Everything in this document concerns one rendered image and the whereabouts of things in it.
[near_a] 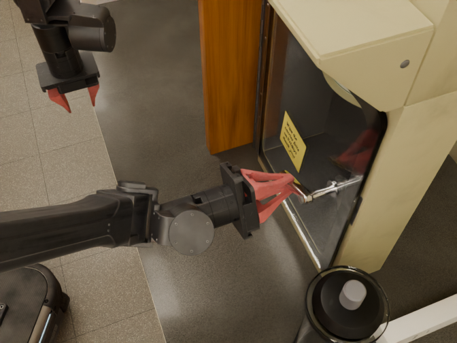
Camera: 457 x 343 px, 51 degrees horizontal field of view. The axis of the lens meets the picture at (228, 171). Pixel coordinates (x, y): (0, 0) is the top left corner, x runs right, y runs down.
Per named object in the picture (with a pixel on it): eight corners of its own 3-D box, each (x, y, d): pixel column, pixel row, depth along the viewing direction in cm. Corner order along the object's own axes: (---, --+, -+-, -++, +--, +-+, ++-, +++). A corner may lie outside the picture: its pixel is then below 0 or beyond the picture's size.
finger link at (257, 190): (301, 171, 68) (240, 192, 66) (306, 214, 71) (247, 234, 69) (281, 154, 74) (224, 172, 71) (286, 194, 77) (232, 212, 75)
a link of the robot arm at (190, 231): (116, 179, 67) (110, 239, 67) (119, 188, 56) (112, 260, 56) (199, 186, 70) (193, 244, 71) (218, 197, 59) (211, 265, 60)
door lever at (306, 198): (307, 173, 76) (306, 158, 75) (339, 199, 68) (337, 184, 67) (277, 183, 75) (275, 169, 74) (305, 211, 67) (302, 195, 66)
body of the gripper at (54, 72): (101, 79, 85) (91, 46, 79) (43, 95, 83) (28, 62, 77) (94, 57, 89) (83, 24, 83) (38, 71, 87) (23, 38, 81)
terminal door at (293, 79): (258, 148, 100) (273, -31, 68) (328, 275, 83) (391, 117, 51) (255, 149, 100) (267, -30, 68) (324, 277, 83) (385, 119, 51)
